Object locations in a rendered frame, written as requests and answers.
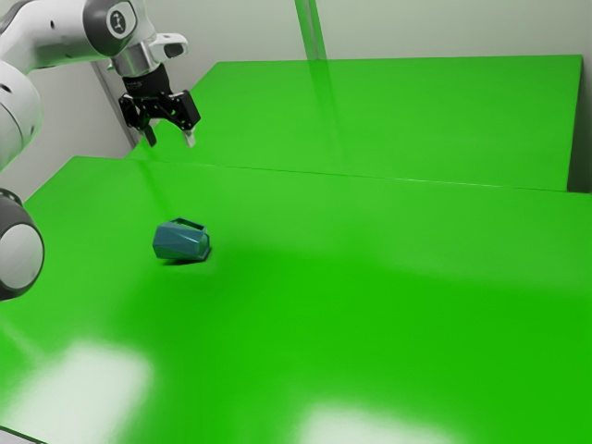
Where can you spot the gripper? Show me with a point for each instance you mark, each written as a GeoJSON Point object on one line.
{"type": "Point", "coordinates": [148, 85]}

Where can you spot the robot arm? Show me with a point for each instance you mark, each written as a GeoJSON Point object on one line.
{"type": "Point", "coordinates": [55, 32]}

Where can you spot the teal faceted mug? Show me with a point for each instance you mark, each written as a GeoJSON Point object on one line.
{"type": "Point", "coordinates": [181, 241]}

